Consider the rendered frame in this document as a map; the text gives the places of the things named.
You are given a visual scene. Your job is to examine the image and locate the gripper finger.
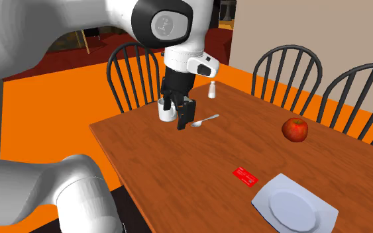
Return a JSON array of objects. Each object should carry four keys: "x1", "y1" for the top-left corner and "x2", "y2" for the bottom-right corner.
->
[
  {"x1": 161, "y1": 92, "x2": 176, "y2": 111},
  {"x1": 175, "y1": 98, "x2": 197, "y2": 131}
]

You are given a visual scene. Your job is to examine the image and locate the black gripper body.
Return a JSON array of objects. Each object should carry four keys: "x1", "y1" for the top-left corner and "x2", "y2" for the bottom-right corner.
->
[{"x1": 160, "y1": 66, "x2": 196, "y2": 101}]

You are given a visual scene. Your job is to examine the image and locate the white mug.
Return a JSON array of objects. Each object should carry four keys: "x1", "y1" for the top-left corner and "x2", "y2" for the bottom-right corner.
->
[{"x1": 157, "y1": 97, "x2": 178, "y2": 122}]

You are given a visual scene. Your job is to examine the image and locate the silver spoon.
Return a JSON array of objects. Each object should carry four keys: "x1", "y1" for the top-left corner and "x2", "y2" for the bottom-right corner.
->
[{"x1": 190, "y1": 113, "x2": 221, "y2": 128}]

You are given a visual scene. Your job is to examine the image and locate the white salt shaker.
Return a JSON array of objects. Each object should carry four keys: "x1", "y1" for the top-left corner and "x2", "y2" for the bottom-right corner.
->
[{"x1": 207, "y1": 81, "x2": 217, "y2": 99}]

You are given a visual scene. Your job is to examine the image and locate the wooden dining table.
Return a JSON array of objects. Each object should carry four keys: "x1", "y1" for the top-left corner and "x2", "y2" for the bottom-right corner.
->
[{"x1": 89, "y1": 80, "x2": 373, "y2": 233}]

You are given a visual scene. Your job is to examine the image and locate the black spindle-back chair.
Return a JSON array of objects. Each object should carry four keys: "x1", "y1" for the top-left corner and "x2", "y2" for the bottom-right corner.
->
[
  {"x1": 105, "y1": 42, "x2": 162, "y2": 114},
  {"x1": 250, "y1": 44, "x2": 323, "y2": 117},
  {"x1": 315, "y1": 61, "x2": 373, "y2": 153}
]

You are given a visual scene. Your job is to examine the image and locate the red card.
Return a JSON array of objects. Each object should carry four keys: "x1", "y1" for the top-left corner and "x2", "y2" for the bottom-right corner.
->
[{"x1": 232, "y1": 166, "x2": 259, "y2": 188}]

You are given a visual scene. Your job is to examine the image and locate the red apple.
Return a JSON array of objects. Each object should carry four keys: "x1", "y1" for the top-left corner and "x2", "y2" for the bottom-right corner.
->
[{"x1": 281, "y1": 117, "x2": 309, "y2": 143}]

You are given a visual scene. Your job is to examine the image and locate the white square plate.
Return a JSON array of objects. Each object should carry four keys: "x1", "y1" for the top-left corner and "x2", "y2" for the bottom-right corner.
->
[{"x1": 250, "y1": 173, "x2": 340, "y2": 233}]

